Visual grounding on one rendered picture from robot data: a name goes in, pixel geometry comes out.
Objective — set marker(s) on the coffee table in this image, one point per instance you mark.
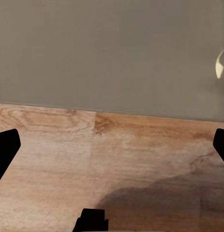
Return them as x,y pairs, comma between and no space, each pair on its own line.
155,58

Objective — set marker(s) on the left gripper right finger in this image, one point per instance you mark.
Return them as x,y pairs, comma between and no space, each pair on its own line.
218,142

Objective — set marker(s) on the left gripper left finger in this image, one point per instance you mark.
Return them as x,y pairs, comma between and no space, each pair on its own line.
9,146

